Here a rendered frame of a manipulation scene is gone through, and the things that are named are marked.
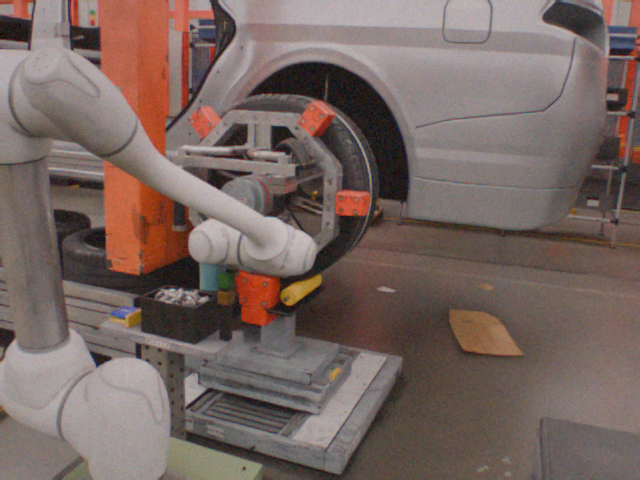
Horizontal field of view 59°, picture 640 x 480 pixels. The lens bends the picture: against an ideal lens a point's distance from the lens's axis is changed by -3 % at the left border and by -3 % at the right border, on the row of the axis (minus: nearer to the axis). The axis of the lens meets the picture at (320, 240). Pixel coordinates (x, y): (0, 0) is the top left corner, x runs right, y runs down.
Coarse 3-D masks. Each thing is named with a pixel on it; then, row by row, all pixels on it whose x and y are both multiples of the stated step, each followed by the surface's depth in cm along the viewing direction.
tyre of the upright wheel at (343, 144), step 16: (256, 96) 196; (272, 96) 193; (288, 96) 192; (304, 96) 208; (224, 112) 200; (288, 112) 192; (336, 112) 201; (336, 128) 188; (352, 128) 200; (336, 144) 188; (352, 144) 190; (368, 144) 206; (352, 160) 187; (368, 160) 200; (352, 176) 188; (368, 176) 197; (368, 192) 196; (368, 208) 199; (352, 224) 192; (368, 224) 209; (336, 240) 195; (352, 240) 197; (320, 256) 198; (336, 256) 196; (320, 272) 201
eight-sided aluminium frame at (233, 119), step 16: (240, 112) 189; (256, 112) 187; (272, 112) 189; (224, 128) 192; (208, 144) 196; (304, 144) 183; (320, 144) 186; (320, 160) 182; (336, 160) 185; (336, 176) 181; (336, 192) 183; (336, 224) 189; (320, 240) 187; (256, 272) 199
